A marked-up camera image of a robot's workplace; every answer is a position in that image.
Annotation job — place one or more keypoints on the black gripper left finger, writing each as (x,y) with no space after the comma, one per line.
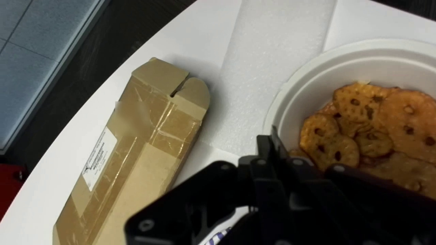
(189,213)

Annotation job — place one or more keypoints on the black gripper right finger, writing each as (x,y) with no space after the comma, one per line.
(344,206)

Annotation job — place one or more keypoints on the white bowl of chips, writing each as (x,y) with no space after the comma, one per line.
(370,106)

